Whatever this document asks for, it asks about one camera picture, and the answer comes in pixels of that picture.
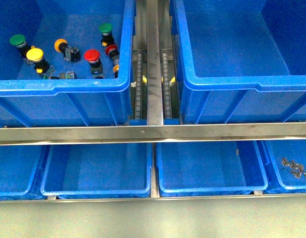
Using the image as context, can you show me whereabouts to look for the green button with contact block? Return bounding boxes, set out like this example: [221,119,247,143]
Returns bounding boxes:
[43,71,77,80]

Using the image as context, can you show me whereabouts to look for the steel centre divider rail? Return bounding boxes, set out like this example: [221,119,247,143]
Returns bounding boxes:
[146,0,164,125]

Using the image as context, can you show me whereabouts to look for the lower blue bin centre left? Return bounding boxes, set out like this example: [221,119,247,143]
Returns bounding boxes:
[41,143,152,199]

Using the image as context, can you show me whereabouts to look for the lower blue bin centre right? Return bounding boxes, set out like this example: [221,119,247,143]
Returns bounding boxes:
[157,141,268,197]

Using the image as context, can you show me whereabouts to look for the yellow mushroom push button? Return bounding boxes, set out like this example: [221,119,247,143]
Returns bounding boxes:
[26,48,55,79]

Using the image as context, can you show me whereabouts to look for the roller track right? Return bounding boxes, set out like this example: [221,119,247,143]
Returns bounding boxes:
[162,51,172,119]

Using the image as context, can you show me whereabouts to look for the yellow button by bin wall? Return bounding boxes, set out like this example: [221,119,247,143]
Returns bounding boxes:
[113,64,119,78]

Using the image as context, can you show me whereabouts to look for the roller track left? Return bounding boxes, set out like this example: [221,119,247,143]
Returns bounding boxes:
[134,51,143,119]

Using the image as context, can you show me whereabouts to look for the small dark metal parts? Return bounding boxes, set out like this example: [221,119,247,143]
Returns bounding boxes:
[281,157,306,180]

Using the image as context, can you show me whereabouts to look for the green button far left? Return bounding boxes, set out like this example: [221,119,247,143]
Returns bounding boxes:
[9,34,35,59]

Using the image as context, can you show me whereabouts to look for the large empty blue bin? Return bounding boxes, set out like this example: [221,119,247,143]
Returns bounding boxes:
[170,0,306,124]

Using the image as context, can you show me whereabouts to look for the blue source bin with buttons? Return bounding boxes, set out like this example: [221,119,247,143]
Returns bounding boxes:
[0,0,135,127]

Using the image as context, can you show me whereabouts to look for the steel lower front rail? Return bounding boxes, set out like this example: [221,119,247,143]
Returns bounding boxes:
[0,191,306,203]

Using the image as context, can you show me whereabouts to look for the red button lying sideways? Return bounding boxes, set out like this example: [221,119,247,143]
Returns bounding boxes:
[105,45,120,66]

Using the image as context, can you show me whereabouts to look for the steel front shelf rail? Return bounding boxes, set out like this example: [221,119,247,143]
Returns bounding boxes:
[0,122,306,146]

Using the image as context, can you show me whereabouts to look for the lower blue bin with parts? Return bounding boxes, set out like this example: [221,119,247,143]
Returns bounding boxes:
[257,140,306,194]

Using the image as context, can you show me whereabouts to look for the lower blue bin far left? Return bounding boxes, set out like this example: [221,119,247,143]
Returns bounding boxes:
[0,145,50,201]

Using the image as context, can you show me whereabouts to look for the roller track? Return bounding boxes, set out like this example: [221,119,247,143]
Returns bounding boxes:
[134,51,143,119]
[162,51,172,119]

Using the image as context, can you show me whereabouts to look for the yellow button lying sideways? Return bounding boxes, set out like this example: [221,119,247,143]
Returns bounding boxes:
[54,39,81,62]

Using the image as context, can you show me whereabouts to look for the green button at right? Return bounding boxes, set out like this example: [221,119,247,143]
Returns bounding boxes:
[99,23,115,49]

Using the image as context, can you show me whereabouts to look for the red mushroom push button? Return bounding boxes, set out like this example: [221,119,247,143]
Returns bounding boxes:
[84,49,104,79]

